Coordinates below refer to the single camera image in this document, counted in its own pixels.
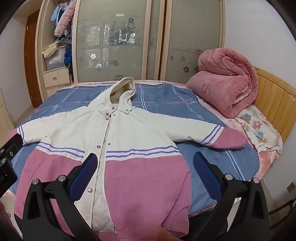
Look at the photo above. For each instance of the frosted sliding door with reflections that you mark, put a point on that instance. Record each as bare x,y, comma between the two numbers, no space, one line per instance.
115,64

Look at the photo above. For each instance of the light wooden cabinet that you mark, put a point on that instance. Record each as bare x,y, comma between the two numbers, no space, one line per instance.
4,115

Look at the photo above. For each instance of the light wooden wardrobe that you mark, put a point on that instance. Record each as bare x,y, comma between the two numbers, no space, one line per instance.
39,76

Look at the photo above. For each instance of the wardrobe drawer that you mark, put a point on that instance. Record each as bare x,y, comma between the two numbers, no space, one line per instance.
55,78

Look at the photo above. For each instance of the grey clothes pile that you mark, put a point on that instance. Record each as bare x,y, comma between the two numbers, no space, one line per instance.
66,41

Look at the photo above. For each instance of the wooden headboard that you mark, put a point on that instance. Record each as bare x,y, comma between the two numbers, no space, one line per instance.
272,97

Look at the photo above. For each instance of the brown wooden door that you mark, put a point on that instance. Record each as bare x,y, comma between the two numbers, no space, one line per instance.
31,69

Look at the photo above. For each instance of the floral pillow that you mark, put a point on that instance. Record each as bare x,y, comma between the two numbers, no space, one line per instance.
256,129

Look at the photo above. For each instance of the hanging pink puffer jacket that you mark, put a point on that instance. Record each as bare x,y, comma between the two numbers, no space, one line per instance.
64,20

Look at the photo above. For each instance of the dark metal frame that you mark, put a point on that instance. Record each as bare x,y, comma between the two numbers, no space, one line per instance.
283,205

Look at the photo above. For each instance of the dark blue puffy garment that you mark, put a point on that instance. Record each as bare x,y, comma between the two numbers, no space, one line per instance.
67,58

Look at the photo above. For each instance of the wall socket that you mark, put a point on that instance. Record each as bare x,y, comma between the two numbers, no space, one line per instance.
290,187

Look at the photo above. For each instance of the frosted sliding wardrobe door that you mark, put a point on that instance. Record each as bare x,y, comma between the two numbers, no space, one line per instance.
192,34

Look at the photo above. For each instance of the person's right hand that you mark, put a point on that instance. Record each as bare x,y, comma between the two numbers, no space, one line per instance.
166,235

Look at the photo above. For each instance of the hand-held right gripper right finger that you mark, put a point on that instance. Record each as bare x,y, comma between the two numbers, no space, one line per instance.
207,176

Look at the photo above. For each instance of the hanging light blue clothes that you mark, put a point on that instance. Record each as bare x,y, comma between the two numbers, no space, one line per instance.
56,11

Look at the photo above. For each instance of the blue plaid bed cover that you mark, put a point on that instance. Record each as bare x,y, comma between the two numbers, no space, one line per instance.
175,99

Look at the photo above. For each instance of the yellow crumpled cloth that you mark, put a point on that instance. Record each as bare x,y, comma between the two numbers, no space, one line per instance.
49,49

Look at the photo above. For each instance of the cream and pink hooded jacket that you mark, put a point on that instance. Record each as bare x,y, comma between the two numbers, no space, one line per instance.
138,129

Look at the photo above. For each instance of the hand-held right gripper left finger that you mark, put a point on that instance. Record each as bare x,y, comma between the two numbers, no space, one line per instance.
83,176

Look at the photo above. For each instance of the rolled pink quilt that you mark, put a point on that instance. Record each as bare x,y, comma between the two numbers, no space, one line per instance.
219,81

